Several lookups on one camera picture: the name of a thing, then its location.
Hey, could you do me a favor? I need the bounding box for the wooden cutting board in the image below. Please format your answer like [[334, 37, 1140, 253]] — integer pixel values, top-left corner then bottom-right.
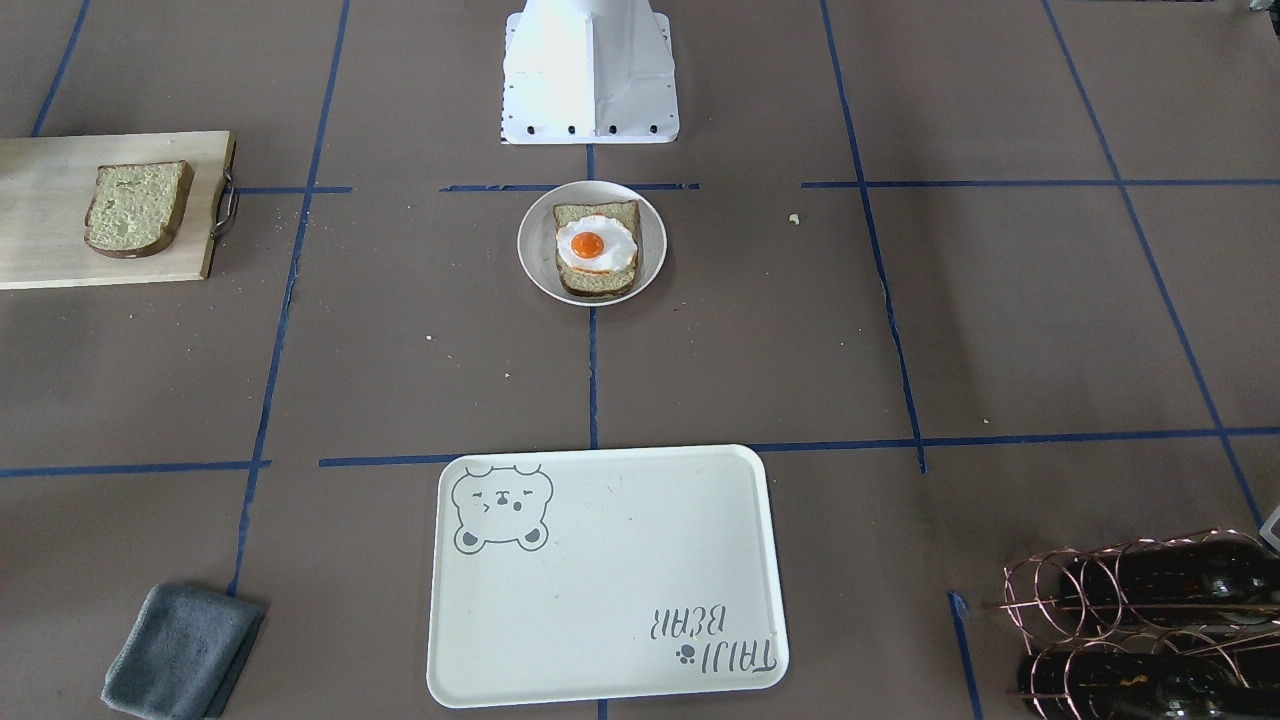
[[1, 129, 236, 290]]

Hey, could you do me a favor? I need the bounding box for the white bear tray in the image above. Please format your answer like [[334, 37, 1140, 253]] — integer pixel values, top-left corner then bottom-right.
[[425, 445, 791, 708]]

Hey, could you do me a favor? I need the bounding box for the bread slice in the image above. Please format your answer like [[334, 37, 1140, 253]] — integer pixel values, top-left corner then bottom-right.
[[552, 200, 643, 297], [83, 160, 195, 259]]

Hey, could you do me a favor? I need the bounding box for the dark glass bottle upper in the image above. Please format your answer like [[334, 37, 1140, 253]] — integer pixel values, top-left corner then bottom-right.
[[1056, 537, 1279, 629]]

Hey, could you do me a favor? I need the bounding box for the white round plate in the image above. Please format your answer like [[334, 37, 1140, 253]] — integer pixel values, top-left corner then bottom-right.
[[516, 179, 669, 307]]

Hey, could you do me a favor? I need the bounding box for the fried egg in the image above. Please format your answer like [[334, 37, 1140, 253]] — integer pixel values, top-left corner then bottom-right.
[[556, 214, 639, 275]]

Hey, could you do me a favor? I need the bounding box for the grey folded cloth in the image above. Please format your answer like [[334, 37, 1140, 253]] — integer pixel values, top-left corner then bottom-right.
[[100, 583, 266, 719]]

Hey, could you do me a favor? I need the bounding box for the dark glass bottle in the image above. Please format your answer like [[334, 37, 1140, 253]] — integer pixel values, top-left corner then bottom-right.
[[1056, 537, 1279, 629], [1016, 650, 1279, 719]]

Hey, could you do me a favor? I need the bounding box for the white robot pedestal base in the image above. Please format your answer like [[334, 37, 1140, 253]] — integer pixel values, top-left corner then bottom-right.
[[500, 1, 681, 145]]

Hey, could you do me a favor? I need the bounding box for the copper wire bottle rack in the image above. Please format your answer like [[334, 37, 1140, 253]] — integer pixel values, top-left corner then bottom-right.
[[997, 529, 1279, 719]]

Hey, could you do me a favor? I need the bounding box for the dark glass bottle lower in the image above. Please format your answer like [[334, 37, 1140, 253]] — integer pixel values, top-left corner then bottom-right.
[[1016, 650, 1279, 719]]

